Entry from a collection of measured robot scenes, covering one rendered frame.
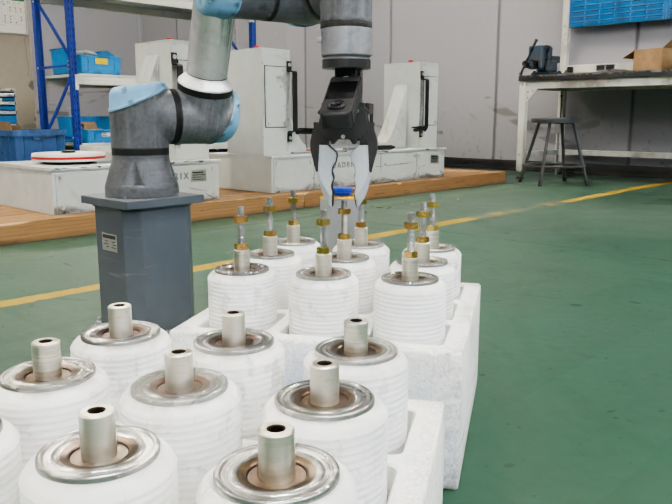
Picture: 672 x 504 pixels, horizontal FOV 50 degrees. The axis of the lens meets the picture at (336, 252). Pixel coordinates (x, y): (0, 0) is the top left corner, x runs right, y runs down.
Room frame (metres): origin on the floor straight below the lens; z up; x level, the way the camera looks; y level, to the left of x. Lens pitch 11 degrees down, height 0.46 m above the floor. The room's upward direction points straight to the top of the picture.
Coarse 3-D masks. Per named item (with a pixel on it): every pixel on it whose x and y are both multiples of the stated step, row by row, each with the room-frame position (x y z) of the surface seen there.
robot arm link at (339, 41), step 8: (328, 32) 1.06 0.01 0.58; (336, 32) 1.05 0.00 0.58; (344, 32) 1.05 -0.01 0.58; (352, 32) 1.05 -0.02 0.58; (360, 32) 1.05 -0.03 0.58; (368, 32) 1.06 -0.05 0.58; (320, 40) 1.09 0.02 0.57; (328, 40) 1.06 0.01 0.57; (336, 40) 1.05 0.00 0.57; (344, 40) 1.05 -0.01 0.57; (352, 40) 1.05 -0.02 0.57; (360, 40) 1.05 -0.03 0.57; (368, 40) 1.06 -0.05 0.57; (328, 48) 1.06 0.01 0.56; (336, 48) 1.05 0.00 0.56; (344, 48) 1.05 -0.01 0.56; (352, 48) 1.05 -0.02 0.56; (360, 48) 1.05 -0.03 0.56; (368, 48) 1.06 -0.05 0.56; (328, 56) 1.07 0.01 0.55; (336, 56) 1.06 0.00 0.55; (344, 56) 1.05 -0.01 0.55; (352, 56) 1.05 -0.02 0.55; (360, 56) 1.06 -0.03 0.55; (368, 56) 1.07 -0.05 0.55
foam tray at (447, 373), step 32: (480, 288) 1.20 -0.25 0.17; (192, 320) 0.98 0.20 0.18; (288, 320) 0.98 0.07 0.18; (448, 320) 0.98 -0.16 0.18; (288, 352) 0.89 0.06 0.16; (416, 352) 0.85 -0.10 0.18; (448, 352) 0.84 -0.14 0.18; (288, 384) 0.89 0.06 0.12; (416, 384) 0.85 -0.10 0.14; (448, 384) 0.84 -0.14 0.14; (448, 416) 0.84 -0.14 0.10; (448, 448) 0.84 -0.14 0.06; (448, 480) 0.84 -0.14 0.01
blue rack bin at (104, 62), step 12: (60, 48) 5.93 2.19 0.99; (60, 60) 5.96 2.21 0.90; (84, 60) 5.77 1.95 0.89; (96, 60) 5.85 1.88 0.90; (108, 60) 5.93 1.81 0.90; (120, 60) 6.01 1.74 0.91; (60, 72) 5.98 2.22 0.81; (84, 72) 5.78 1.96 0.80; (96, 72) 5.85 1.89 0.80; (108, 72) 5.93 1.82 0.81; (120, 72) 6.01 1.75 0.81
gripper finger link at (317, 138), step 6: (318, 126) 1.07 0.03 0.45; (312, 132) 1.07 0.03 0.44; (318, 132) 1.07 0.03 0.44; (312, 138) 1.07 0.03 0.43; (318, 138) 1.07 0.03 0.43; (324, 138) 1.06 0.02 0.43; (312, 144) 1.07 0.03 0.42; (318, 144) 1.07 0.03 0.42; (324, 144) 1.07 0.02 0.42; (312, 150) 1.07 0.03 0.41; (318, 150) 1.07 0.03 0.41; (312, 156) 1.07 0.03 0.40; (318, 156) 1.07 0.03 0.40
